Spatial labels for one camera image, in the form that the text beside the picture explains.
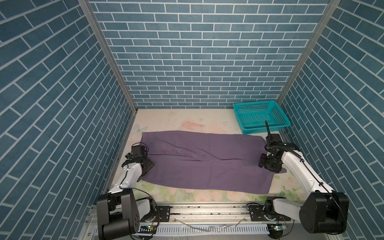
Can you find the purple trousers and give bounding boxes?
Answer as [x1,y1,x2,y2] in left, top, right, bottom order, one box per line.
[141,131,274,195]

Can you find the teal plastic basket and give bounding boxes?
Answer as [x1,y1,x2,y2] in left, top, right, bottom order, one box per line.
[233,101,291,135]

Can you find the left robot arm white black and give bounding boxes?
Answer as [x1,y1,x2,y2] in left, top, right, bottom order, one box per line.
[97,157,155,240]

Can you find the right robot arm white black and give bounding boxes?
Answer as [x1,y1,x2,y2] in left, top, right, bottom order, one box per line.
[259,142,349,235]

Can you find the left circuit board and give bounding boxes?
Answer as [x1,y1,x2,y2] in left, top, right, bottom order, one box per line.
[138,226,157,236]

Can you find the circuit board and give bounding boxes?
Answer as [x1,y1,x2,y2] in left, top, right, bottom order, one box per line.
[138,226,157,236]
[268,224,287,235]

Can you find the right circuit board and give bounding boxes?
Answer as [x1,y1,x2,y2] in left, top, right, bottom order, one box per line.
[268,224,287,235]

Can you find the white vent grille strip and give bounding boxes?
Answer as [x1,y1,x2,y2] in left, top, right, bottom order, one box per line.
[134,224,269,237]

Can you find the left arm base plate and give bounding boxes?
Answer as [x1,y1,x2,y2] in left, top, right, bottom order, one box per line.
[141,206,171,223]

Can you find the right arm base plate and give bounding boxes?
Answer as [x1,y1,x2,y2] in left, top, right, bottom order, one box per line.
[246,203,291,223]

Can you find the aluminium front rail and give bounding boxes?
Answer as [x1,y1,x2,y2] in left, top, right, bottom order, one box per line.
[85,202,334,226]

